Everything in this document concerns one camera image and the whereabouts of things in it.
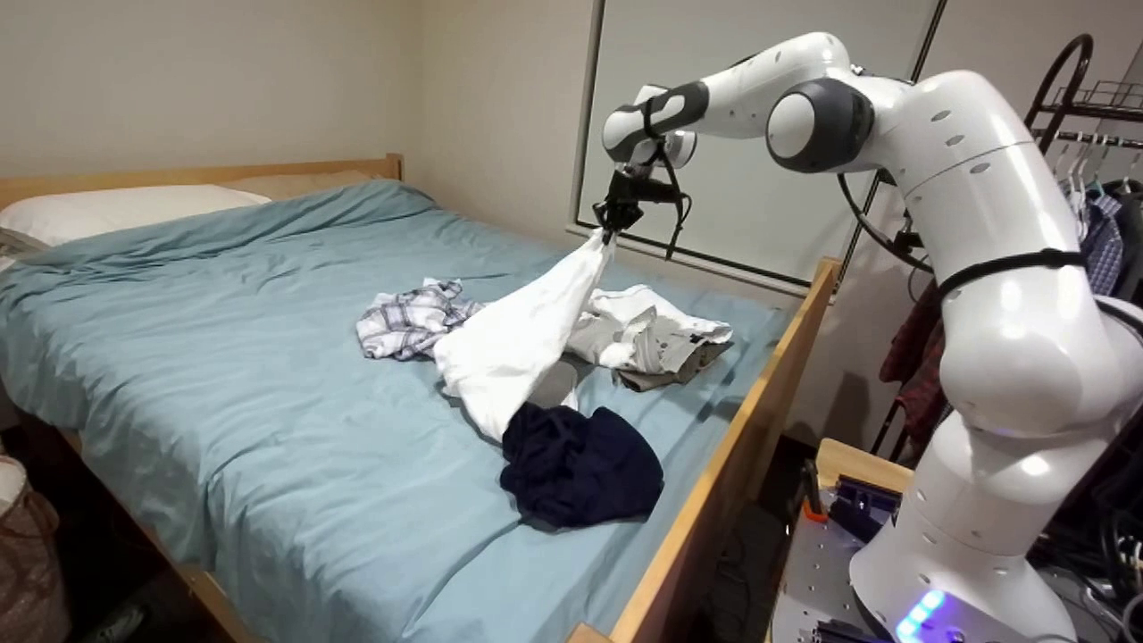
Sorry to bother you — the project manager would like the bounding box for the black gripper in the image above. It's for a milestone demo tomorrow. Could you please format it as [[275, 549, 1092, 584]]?
[[591, 169, 673, 249]]

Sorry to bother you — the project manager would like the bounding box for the plain white clothing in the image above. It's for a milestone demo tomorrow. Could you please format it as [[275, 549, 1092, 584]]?
[[430, 225, 616, 448]]

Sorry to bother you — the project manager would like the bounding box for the dark navy clothing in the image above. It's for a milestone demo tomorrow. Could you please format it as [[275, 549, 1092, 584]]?
[[496, 399, 668, 531]]

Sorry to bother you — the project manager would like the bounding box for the white buttoned garment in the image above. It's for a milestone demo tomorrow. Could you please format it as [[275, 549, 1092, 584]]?
[[567, 281, 740, 374]]

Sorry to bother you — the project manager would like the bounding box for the grey garment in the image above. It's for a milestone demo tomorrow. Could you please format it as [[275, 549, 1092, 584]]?
[[603, 325, 723, 398]]

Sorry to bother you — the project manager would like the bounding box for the blue white plaid shirt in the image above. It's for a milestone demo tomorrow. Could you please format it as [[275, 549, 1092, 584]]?
[[350, 274, 484, 364]]

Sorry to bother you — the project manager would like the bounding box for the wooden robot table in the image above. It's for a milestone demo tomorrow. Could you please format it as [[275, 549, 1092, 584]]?
[[768, 436, 921, 643]]

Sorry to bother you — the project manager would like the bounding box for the dark red hanging garment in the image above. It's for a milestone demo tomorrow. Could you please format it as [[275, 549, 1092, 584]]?
[[877, 274, 956, 463]]

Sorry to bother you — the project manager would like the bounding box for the dark blue box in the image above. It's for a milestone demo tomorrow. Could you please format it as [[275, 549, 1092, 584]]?
[[828, 480, 906, 547]]

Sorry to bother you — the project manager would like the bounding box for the black metal clothes rack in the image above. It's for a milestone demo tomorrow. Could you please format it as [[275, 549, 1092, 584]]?
[[1023, 30, 1143, 201]]

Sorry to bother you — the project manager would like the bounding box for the white pillow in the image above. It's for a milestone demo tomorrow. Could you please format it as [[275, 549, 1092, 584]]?
[[0, 181, 275, 254]]

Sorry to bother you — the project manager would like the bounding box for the blue striped hanging garment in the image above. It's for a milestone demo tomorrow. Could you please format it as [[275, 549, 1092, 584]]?
[[1072, 175, 1143, 311]]

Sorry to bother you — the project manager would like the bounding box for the brown bag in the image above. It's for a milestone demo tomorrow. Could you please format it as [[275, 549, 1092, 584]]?
[[0, 450, 74, 643]]

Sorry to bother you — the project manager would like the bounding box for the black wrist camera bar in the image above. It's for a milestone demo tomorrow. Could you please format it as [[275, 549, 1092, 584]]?
[[618, 172, 689, 207]]

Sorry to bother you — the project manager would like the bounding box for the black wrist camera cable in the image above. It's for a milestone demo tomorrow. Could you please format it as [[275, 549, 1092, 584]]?
[[648, 138, 697, 266]]

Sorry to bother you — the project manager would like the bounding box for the wooden bed frame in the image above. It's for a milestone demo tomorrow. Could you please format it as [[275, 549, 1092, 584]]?
[[0, 150, 843, 643]]

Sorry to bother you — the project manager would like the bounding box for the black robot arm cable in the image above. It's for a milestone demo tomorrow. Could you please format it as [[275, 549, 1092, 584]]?
[[833, 163, 1143, 337]]

